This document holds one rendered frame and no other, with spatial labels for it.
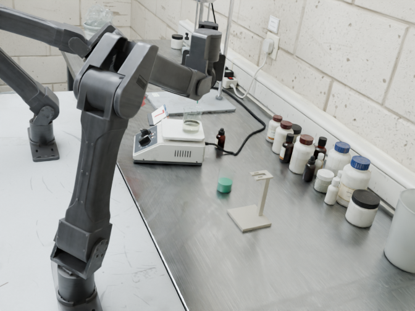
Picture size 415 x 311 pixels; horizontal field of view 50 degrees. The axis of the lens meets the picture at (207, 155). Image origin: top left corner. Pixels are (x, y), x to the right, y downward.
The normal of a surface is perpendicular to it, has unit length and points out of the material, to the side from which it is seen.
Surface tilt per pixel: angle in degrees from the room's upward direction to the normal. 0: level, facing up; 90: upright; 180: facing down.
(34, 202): 0
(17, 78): 88
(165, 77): 93
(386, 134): 90
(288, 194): 0
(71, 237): 75
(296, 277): 0
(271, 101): 90
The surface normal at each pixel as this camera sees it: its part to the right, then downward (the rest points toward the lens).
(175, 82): 0.82, 0.37
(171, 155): 0.11, 0.49
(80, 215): -0.43, 0.15
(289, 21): -0.91, 0.10
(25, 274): 0.11, -0.87
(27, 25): 0.31, 0.44
